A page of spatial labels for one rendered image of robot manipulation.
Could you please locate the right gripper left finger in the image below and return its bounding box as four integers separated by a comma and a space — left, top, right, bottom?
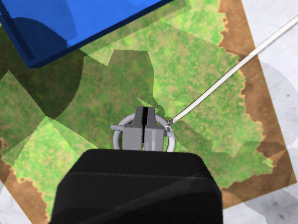
123, 106, 146, 150

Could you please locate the white ring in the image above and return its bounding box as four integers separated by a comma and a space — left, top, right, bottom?
113, 113, 175, 152

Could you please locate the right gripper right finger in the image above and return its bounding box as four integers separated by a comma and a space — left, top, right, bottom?
144, 107, 165, 151

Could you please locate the blue tray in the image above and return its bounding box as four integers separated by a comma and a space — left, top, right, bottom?
0, 0, 173, 68

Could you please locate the green grassy ground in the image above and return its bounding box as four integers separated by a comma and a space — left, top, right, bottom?
0, 0, 298, 224

